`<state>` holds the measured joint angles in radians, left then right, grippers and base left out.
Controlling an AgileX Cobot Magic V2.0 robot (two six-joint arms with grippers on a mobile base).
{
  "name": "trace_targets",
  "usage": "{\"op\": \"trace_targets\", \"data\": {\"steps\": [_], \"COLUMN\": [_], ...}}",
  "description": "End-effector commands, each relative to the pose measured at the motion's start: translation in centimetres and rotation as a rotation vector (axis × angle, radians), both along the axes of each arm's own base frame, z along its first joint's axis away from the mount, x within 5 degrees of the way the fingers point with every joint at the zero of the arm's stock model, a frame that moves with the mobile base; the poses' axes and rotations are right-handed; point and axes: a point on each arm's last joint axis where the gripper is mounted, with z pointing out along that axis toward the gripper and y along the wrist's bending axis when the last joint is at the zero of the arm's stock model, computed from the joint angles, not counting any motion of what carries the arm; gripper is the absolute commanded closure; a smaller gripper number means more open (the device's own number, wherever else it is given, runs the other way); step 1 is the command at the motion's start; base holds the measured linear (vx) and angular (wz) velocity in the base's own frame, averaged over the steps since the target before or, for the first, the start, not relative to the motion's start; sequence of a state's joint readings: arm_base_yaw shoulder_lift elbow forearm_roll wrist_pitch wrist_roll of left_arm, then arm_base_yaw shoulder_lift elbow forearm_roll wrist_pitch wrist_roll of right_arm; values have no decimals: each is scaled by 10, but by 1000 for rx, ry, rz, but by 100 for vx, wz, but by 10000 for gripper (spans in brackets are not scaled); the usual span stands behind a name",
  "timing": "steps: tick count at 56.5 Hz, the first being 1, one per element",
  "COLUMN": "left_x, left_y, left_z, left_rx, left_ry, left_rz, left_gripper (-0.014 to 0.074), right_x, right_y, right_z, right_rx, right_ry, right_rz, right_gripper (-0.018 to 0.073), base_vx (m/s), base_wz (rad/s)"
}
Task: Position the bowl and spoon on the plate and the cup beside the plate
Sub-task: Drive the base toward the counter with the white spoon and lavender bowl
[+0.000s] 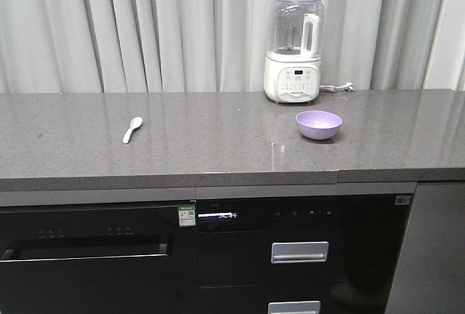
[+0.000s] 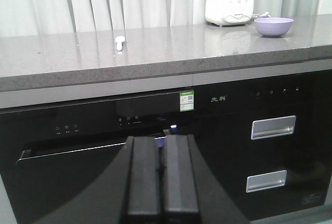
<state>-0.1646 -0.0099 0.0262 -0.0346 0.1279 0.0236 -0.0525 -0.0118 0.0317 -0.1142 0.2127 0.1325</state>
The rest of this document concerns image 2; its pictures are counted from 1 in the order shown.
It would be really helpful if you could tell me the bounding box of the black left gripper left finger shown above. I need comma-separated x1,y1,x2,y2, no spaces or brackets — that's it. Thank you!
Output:
127,136,161,223

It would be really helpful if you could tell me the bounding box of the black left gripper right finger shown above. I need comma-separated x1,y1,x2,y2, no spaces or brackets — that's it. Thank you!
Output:
162,135,199,223

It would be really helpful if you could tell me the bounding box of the light blue spoon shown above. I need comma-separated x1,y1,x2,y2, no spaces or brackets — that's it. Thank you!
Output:
115,36,126,51

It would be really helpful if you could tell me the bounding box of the purple bowl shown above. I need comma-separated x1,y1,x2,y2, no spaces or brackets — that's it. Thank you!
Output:
254,18,294,37

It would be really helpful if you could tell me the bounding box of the black built-in dishwasher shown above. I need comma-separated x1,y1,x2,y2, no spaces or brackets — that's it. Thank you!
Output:
1,87,193,223

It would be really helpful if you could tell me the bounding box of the green white energy label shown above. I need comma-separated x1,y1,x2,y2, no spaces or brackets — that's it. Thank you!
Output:
179,91,194,112

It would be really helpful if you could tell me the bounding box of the black disinfection cabinet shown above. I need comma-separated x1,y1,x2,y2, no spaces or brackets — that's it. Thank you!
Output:
194,70,331,220

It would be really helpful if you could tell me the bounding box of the white soy milk blender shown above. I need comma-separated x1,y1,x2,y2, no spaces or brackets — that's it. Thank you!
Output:
205,0,254,26

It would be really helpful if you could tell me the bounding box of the white blender power plug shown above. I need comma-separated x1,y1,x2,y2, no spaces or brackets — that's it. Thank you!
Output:
252,11,271,19

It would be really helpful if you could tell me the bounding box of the grey pleated curtain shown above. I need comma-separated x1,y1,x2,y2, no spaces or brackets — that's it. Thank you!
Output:
1,0,331,37

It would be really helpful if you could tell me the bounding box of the lower silver drawer handle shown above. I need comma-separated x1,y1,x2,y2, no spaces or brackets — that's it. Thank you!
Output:
246,170,287,193

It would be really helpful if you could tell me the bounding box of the silver drawer handle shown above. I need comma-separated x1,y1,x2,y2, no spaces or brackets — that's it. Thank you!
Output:
251,115,296,140
246,170,287,193

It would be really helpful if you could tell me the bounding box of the upper silver drawer handle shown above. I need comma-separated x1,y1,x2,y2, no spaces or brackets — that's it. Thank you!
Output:
251,115,296,140

